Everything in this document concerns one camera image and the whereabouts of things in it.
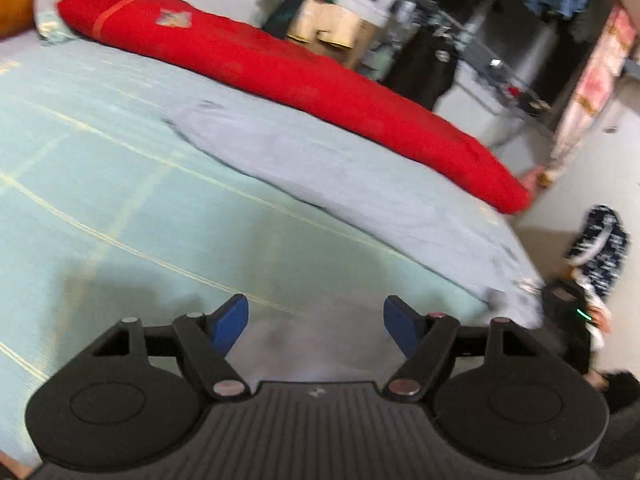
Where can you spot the metal clothes rack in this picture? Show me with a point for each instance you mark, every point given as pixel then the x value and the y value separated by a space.
pixel 480 55

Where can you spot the bed with green checked sheet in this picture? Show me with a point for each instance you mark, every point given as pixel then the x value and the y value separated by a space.
pixel 100 185

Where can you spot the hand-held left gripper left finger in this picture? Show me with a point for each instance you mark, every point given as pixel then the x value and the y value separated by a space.
pixel 231 322

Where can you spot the pale checked pillow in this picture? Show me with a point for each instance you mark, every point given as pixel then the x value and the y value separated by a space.
pixel 50 15

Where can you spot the light grey garment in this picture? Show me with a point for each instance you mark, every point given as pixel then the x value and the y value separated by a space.
pixel 325 175

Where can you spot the person's right forearm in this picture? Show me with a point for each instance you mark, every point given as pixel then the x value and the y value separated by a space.
pixel 622 390

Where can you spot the green bag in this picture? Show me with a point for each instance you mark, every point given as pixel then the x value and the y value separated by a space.
pixel 285 10

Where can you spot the cardboard box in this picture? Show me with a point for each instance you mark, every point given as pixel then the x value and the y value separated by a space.
pixel 365 40

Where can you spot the pink floral curtain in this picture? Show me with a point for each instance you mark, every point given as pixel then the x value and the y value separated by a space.
pixel 590 90

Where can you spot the black jacket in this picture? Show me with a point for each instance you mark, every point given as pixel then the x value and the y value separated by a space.
pixel 425 70

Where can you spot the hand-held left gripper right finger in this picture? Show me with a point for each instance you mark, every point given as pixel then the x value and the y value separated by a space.
pixel 400 327

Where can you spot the red quilt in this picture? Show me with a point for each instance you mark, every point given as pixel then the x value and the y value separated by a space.
pixel 300 85

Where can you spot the navy white patterned garment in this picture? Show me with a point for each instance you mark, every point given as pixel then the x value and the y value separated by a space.
pixel 600 245

